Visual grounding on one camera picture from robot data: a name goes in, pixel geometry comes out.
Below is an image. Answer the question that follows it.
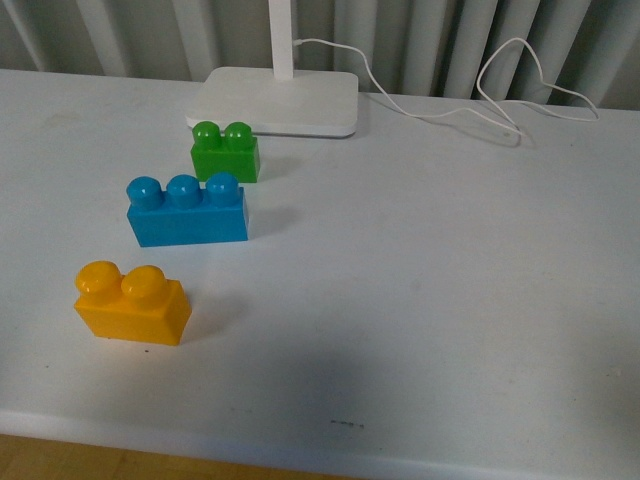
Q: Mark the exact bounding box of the white lamp cable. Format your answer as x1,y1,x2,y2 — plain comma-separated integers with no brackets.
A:
294,37,600,146

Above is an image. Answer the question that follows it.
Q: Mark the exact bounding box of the blue three-stud toy block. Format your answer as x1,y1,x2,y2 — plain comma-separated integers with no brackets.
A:
126,172,249,247

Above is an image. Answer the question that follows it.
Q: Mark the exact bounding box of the green two-stud toy block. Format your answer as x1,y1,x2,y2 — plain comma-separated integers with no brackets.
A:
191,121,260,183

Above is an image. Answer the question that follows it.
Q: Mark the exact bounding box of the white desk lamp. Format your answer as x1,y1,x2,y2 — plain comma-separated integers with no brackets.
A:
186,1,358,138

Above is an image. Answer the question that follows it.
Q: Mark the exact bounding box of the grey pleated curtain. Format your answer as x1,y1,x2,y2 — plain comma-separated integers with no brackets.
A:
1,1,639,110

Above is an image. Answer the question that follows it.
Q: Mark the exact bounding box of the yellow two-stud toy block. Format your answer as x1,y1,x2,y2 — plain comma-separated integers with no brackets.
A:
74,260,192,346

